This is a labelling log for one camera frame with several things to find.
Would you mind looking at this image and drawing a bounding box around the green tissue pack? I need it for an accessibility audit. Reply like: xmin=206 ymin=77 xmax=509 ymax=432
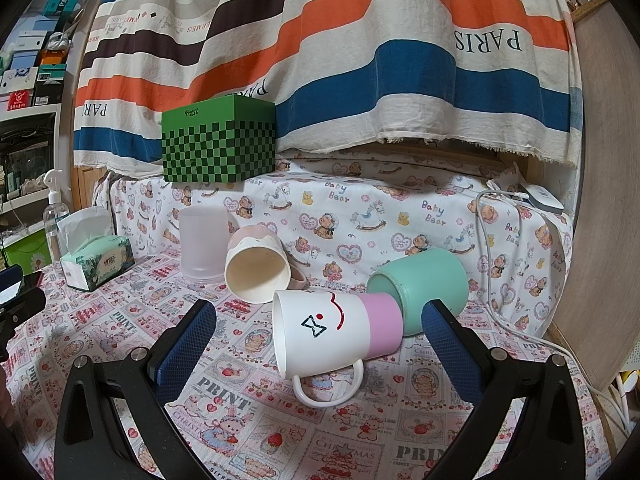
xmin=58 ymin=206 xmax=134 ymax=292

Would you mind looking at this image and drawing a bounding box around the striped Paris cloth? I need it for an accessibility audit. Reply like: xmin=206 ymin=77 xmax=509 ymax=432
xmin=73 ymin=0 xmax=582 ymax=178

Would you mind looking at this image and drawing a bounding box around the frosted translucent cup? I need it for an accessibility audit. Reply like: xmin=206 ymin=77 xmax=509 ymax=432
xmin=179 ymin=206 xmax=230 ymax=283

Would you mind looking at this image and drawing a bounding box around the baby bear print cloth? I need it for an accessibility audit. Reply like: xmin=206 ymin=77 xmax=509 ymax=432
xmin=93 ymin=152 xmax=573 ymax=336

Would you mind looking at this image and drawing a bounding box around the Christmas print tablecloth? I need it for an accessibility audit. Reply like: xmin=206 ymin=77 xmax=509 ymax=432
xmin=2 ymin=245 xmax=614 ymax=480

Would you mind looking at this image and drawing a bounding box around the green checkered box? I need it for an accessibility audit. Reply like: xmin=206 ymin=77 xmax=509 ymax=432
xmin=160 ymin=94 xmax=277 ymax=183

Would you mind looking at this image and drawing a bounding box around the white charger device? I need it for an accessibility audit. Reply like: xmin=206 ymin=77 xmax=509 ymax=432
xmin=520 ymin=182 xmax=564 ymax=214

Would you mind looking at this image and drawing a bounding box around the pink and cream cup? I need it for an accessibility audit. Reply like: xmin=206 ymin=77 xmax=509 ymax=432
xmin=224 ymin=224 xmax=308 ymax=304

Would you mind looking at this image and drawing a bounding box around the white and pink face mug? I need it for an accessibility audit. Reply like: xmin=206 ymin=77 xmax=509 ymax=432
xmin=272 ymin=289 xmax=404 ymax=410

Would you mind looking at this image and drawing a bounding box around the green storage box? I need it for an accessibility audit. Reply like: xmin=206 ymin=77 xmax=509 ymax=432
xmin=2 ymin=229 xmax=51 ymax=274

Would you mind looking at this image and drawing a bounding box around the white cable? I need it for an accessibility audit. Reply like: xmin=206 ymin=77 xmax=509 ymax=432
xmin=473 ymin=188 xmax=633 ymax=434

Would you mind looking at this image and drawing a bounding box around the clear spray bottle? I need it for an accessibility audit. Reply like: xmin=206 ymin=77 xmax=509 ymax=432
xmin=42 ymin=169 xmax=70 ymax=263

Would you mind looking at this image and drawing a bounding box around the wooden board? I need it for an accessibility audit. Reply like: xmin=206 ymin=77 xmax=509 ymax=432
xmin=554 ymin=2 xmax=639 ymax=389

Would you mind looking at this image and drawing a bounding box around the mint green cup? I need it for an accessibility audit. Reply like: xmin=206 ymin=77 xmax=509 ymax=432
xmin=367 ymin=248 xmax=469 ymax=337

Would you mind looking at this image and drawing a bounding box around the shelf with boxes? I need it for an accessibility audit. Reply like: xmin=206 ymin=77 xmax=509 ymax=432
xmin=1 ymin=0 xmax=86 ymax=214

